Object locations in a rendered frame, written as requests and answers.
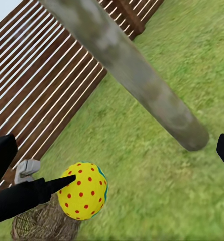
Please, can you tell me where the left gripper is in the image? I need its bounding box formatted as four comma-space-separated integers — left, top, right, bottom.
1, 175, 76, 219

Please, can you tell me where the wicker basket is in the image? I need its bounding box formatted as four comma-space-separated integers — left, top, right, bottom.
10, 193, 81, 241

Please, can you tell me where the easter egg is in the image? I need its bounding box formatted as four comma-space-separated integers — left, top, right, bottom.
57, 161, 108, 220

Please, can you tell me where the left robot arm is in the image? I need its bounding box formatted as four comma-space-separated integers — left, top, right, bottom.
0, 158, 76, 222

